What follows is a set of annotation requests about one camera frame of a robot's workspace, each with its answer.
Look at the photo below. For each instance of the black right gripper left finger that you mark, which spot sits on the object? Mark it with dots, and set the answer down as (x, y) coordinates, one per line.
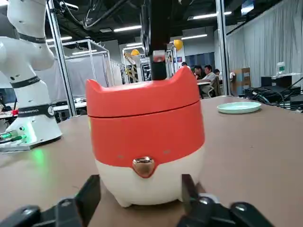
(88, 191)

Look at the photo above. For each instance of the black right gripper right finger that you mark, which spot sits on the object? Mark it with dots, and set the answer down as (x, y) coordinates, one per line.
(189, 191)

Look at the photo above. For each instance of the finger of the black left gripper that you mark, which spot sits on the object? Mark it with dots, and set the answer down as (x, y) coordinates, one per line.
(159, 71)

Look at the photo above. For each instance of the orange rice cooker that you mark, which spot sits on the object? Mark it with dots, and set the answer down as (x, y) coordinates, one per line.
(146, 127)

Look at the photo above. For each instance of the yellow hard hat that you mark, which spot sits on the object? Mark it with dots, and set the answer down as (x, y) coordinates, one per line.
(135, 52)
(178, 45)

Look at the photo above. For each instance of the person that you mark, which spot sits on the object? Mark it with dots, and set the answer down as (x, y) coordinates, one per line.
(198, 72)
(208, 75)

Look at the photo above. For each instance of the pale green plate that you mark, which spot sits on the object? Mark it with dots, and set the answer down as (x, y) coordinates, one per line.
(239, 107)

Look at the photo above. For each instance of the aluminium frame post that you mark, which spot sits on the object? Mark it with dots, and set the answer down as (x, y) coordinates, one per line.
(222, 47)
(60, 59)

